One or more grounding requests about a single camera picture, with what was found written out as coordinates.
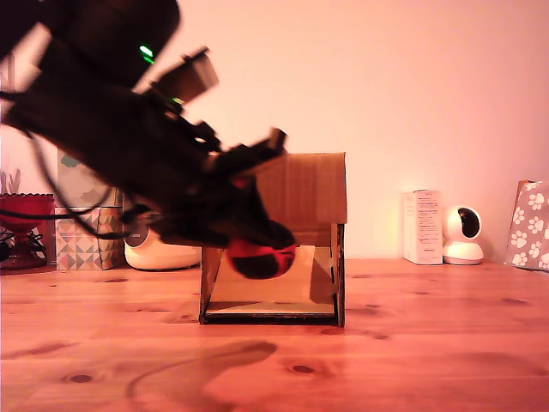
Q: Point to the red and black footbag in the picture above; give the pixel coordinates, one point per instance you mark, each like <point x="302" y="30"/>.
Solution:
<point x="261" y="262"/>

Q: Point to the cardboard dice tower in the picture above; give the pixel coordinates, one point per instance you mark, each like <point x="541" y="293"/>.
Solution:
<point x="309" y="189"/>

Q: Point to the white electric kettle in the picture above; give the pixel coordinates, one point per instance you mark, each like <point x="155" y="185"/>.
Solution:
<point x="163" y="257"/>

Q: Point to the geometric print tissue box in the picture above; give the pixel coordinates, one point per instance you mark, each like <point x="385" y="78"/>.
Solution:
<point x="73" y="253"/>

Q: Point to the cloud print tissue box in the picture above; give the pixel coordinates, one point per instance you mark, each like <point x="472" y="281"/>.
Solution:
<point x="73" y="180"/>

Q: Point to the white printed carton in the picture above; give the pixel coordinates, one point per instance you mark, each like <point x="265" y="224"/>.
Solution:
<point x="424" y="227"/>

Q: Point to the dried plant stems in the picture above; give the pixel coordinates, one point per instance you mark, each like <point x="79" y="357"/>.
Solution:
<point x="10" y="182"/>

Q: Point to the grey paw print bag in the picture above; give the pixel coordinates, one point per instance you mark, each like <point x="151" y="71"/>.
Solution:
<point x="529" y="223"/>

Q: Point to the pale grey camera box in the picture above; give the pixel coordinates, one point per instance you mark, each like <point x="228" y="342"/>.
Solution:
<point x="193" y="77"/>

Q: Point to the red glass pedestal bowl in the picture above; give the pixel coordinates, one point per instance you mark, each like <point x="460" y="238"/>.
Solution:
<point x="23" y="206"/>

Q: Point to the small white round camera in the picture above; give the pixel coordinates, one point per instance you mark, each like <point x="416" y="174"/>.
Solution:
<point x="463" y="253"/>

